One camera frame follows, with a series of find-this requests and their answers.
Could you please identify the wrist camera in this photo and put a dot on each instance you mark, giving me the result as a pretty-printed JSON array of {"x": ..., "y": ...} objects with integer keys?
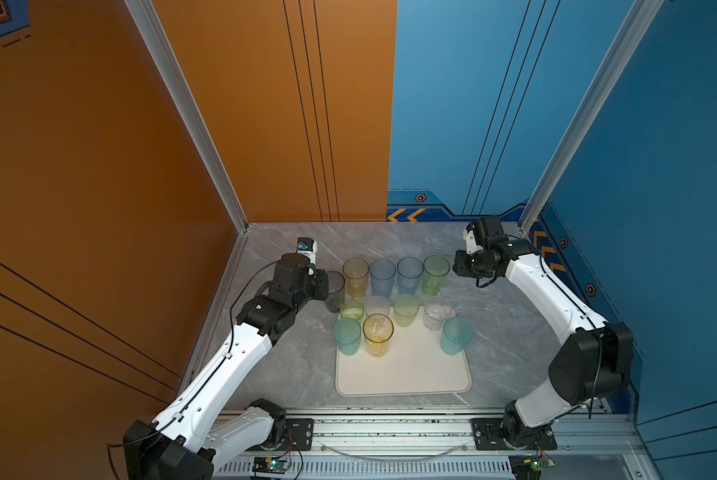
[
  {"x": 308, "y": 247},
  {"x": 472, "y": 245}
]

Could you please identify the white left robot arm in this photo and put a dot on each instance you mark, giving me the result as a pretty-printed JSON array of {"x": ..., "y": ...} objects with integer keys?
[{"x": 180, "y": 443}]

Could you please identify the blue tall cup right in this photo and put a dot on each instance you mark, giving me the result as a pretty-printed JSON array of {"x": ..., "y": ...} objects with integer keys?
[{"x": 409, "y": 275}]

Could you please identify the green tall cup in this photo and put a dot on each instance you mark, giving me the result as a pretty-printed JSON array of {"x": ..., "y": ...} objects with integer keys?
[{"x": 436, "y": 270}]

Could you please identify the aluminium corner post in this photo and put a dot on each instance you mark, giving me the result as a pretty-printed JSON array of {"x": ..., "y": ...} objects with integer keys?
[
  {"x": 152, "y": 32},
  {"x": 628, "y": 38}
]

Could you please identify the teal tall cup back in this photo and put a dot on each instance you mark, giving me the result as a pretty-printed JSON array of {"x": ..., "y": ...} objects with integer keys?
[{"x": 347, "y": 334}]

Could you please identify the small green cup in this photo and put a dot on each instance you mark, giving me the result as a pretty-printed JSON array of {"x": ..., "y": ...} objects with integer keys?
[
  {"x": 353, "y": 309},
  {"x": 406, "y": 308}
]

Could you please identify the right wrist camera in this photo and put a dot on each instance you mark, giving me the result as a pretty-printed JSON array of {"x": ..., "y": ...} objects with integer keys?
[{"x": 472, "y": 245}]

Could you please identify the right green circuit board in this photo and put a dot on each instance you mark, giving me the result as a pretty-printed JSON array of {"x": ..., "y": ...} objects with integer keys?
[{"x": 531, "y": 468}]

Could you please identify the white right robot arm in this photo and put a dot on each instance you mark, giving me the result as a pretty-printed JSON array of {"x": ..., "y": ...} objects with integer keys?
[{"x": 596, "y": 355}]

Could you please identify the teal tall cup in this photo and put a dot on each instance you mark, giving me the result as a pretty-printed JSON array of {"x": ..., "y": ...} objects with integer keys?
[
  {"x": 457, "y": 333},
  {"x": 347, "y": 334}
]

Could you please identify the clear tube on rail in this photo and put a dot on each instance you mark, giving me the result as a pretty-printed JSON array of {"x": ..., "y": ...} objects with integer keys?
[{"x": 395, "y": 456}]

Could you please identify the left aluminium corner post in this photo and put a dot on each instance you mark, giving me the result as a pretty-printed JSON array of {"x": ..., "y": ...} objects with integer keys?
[{"x": 152, "y": 32}]

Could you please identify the teal tall cup front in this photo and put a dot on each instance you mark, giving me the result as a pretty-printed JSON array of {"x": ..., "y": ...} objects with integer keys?
[{"x": 457, "y": 333}]

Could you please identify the amber tall cup back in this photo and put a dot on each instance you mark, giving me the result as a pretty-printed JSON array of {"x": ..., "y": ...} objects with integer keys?
[{"x": 378, "y": 330}]

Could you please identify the blue tall cup left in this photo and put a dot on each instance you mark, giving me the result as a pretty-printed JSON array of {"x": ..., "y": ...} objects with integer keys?
[{"x": 383, "y": 273}]

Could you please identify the grey smoky tall cup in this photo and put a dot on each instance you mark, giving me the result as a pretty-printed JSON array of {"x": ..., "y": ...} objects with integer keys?
[{"x": 336, "y": 293}]

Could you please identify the green circuit board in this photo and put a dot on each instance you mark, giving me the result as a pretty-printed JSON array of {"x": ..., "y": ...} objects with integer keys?
[
  {"x": 531, "y": 468},
  {"x": 270, "y": 467}
]

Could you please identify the white rectangular tray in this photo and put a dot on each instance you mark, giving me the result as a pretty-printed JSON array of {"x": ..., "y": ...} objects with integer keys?
[{"x": 414, "y": 363}]

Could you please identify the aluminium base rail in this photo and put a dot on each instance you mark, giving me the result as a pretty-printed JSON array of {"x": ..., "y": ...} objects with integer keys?
[{"x": 596, "y": 445}]

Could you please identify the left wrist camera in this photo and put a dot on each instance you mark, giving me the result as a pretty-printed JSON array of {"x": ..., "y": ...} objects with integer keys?
[{"x": 308, "y": 247}]

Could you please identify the yellow tall cup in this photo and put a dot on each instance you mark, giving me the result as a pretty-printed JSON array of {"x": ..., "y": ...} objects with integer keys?
[{"x": 356, "y": 271}]

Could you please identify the right aluminium corner post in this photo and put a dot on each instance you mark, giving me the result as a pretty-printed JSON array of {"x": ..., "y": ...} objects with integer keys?
[{"x": 628, "y": 38}]

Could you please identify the clear dimpled small cup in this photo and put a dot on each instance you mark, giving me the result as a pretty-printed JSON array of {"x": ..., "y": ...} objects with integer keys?
[{"x": 377, "y": 305}]

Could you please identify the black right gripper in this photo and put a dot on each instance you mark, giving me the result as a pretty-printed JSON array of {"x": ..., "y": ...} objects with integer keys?
[{"x": 460, "y": 268}]

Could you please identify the clear faceted small cup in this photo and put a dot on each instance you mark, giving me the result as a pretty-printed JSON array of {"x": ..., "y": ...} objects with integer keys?
[{"x": 437, "y": 311}]

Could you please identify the blue tall cup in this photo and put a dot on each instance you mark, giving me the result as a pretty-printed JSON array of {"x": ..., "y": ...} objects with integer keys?
[
  {"x": 409, "y": 275},
  {"x": 383, "y": 273}
]

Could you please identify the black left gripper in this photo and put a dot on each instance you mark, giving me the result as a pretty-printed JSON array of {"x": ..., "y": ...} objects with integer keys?
[{"x": 319, "y": 279}]

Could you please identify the left green circuit board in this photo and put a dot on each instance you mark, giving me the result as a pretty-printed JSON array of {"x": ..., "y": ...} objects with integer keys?
[{"x": 270, "y": 467}]

